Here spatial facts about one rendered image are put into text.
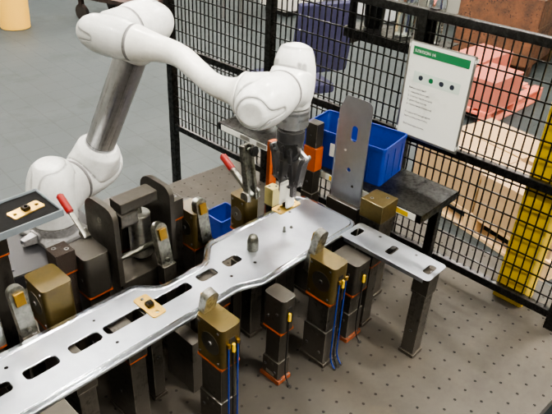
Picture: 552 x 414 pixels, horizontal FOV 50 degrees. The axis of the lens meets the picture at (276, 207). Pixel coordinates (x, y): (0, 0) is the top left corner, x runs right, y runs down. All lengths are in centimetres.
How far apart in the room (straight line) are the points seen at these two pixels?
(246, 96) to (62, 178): 90
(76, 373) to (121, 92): 95
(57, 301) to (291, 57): 77
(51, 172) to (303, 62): 95
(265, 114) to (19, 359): 73
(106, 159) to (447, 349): 126
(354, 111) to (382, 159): 21
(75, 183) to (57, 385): 91
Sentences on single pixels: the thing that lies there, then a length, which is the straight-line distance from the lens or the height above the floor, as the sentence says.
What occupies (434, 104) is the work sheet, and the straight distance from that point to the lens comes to 192.
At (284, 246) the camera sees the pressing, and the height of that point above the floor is 100.
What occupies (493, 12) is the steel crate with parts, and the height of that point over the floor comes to 59.
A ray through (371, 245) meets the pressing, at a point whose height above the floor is 100.
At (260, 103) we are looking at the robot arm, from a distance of 127.
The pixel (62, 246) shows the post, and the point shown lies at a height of 110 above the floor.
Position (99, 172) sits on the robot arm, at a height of 95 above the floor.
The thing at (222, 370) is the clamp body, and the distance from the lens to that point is 139.
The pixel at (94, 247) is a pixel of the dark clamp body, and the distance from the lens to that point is 152.
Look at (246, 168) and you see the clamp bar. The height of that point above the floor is 115.
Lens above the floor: 195
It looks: 32 degrees down
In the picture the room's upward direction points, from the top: 3 degrees clockwise
